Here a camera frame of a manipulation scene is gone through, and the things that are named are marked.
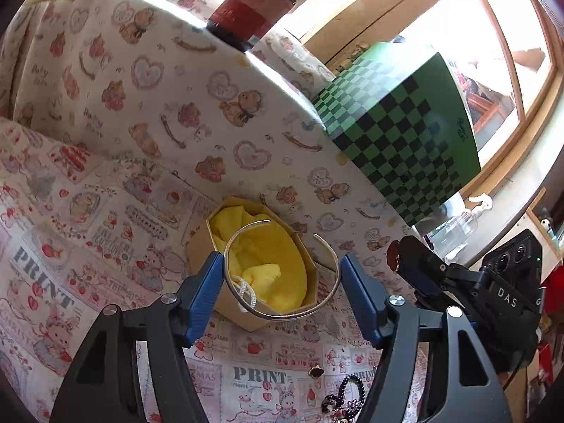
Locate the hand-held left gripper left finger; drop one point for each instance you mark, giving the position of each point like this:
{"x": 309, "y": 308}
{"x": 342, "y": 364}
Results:
{"x": 206, "y": 293}

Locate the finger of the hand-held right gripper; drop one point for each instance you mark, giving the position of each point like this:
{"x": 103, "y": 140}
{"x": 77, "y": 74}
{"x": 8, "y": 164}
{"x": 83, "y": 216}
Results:
{"x": 423, "y": 264}

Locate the wooden window frame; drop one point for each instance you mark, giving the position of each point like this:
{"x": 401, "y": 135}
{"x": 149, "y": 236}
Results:
{"x": 352, "y": 22}

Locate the strawberry print tablecloth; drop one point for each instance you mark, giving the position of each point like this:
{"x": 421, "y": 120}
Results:
{"x": 66, "y": 251}

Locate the kraft paper jewelry box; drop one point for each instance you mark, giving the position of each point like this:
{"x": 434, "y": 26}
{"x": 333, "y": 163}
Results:
{"x": 198, "y": 246}

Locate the red fabric item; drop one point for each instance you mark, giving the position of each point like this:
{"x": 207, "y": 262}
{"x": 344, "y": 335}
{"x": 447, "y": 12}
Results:
{"x": 553, "y": 288}

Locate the bear and heart print cloth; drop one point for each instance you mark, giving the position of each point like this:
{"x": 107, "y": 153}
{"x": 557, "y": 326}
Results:
{"x": 132, "y": 97}

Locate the green black checkered box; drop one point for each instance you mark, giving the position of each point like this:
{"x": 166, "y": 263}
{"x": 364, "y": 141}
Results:
{"x": 396, "y": 141}

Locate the small white figurine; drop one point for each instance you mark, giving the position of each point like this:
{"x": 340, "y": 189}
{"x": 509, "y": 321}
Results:
{"x": 547, "y": 225}

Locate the black flower charm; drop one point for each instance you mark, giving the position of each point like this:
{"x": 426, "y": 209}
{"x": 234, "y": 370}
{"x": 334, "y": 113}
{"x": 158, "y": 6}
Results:
{"x": 316, "y": 370}

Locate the wooden shelf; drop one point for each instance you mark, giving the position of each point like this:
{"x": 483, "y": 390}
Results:
{"x": 539, "y": 211}

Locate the silver bangle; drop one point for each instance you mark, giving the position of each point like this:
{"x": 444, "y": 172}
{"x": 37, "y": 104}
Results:
{"x": 286, "y": 317}

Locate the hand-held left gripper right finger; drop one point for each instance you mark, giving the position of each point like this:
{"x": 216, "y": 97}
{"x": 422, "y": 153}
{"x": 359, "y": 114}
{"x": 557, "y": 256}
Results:
{"x": 357, "y": 293}

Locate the clear pump bottle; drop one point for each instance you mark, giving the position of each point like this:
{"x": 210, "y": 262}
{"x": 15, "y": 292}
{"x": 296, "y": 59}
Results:
{"x": 458, "y": 225}

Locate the dark bottle with red label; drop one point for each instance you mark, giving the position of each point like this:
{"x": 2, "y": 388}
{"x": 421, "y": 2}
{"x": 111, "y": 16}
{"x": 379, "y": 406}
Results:
{"x": 255, "y": 4}

